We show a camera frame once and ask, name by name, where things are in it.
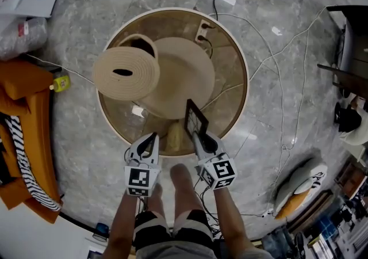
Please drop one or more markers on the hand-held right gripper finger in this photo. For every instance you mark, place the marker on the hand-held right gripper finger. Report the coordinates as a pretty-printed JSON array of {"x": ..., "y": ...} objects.
[
  {"x": 220, "y": 148},
  {"x": 199, "y": 150}
]

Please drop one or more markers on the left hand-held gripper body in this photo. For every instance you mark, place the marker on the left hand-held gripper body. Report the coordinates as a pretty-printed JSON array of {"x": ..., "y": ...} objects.
[{"x": 139, "y": 178}]

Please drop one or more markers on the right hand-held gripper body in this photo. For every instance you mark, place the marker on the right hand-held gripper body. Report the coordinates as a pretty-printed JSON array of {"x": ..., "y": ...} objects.
[{"x": 221, "y": 171}]

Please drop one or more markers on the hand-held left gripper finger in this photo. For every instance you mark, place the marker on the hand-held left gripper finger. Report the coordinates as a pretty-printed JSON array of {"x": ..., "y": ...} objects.
[
  {"x": 155, "y": 154},
  {"x": 132, "y": 151}
]

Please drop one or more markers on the black framed picture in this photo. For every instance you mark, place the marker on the black framed picture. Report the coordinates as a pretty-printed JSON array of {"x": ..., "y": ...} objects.
[{"x": 194, "y": 121}]

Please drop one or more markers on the person's left forearm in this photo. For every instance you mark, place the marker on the person's left forearm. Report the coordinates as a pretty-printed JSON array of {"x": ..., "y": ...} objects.
[{"x": 120, "y": 223}]

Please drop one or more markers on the person's right forearm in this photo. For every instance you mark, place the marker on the person's right forearm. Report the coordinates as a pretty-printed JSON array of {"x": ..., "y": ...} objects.
[{"x": 233, "y": 217}]

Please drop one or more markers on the round glass coffee table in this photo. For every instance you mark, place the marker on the round glass coffee table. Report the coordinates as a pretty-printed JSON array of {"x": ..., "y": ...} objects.
[{"x": 230, "y": 59}]

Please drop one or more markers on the person's right beige shoe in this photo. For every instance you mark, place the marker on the person's right beige shoe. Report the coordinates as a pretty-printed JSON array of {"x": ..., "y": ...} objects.
[{"x": 176, "y": 137}]

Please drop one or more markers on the person's left leg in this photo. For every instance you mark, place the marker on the person's left leg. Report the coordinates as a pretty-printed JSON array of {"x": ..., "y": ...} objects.
[{"x": 156, "y": 200}]

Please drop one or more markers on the person's leg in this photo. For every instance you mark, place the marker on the person's leg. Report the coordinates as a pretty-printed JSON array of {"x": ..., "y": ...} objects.
[
  {"x": 156, "y": 200},
  {"x": 184, "y": 188}
]

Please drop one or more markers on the person's right leg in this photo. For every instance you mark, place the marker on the person's right leg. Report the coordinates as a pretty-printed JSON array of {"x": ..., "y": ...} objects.
[{"x": 184, "y": 188}]

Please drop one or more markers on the white power strip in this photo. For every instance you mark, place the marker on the white power strip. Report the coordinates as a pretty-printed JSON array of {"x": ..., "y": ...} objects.
[
  {"x": 204, "y": 31},
  {"x": 269, "y": 211}
]

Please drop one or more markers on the person's black white striped shorts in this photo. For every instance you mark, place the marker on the person's black white striped shorts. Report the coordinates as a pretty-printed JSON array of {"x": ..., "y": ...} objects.
[{"x": 195, "y": 229}]

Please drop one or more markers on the small blue container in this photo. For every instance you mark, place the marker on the small blue container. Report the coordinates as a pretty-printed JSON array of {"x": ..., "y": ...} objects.
[{"x": 101, "y": 232}]

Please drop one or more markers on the white beanbag seat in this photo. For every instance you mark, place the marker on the white beanbag seat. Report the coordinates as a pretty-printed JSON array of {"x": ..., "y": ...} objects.
[{"x": 299, "y": 177}]

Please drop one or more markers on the orange pillow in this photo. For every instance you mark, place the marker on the orange pillow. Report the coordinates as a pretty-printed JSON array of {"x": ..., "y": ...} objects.
[{"x": 293, "y": 204}]

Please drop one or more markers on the person's grey shirt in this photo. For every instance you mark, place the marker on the person's grey shirt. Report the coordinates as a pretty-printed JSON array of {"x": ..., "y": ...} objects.
[{"x": 172, "y": 253}]

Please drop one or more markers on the dark wooden rack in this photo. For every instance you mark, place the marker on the dark wooden rack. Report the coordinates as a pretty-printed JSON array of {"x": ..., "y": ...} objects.
[{"x": 312, "y": 210}]

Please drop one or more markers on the yellow green bottle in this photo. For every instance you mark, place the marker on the yellow green bottle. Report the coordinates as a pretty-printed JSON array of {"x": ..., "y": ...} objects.
[{"x": 61, "y": 83}]

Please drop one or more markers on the orange sofa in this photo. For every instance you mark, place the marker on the orange sofa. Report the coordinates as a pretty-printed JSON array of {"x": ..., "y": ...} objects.
[{"x": 34, "y": 125}]

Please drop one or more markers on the black white striped blanket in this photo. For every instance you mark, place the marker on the black white striped blanket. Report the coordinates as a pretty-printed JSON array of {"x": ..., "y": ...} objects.
[{"x": 26, "y": 165}]

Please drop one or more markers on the brown wooden cabinet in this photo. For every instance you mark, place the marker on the brown wooden cabinet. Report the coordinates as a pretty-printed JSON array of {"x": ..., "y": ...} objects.
[{"x": 352, "y": 178}]

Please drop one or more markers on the small white bin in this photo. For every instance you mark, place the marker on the small white bin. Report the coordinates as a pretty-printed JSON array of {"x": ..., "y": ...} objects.
[{"x": 359, "y": 152}]

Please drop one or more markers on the clear plastic water jug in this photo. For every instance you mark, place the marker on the clear plastic water jug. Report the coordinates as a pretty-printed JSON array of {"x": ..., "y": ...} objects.
[{"x": 20, "y": 42}]

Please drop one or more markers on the dark wooden vanity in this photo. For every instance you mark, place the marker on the dark wooden vanity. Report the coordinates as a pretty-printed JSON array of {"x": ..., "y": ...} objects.
[{"x": 353, "y": 45}]

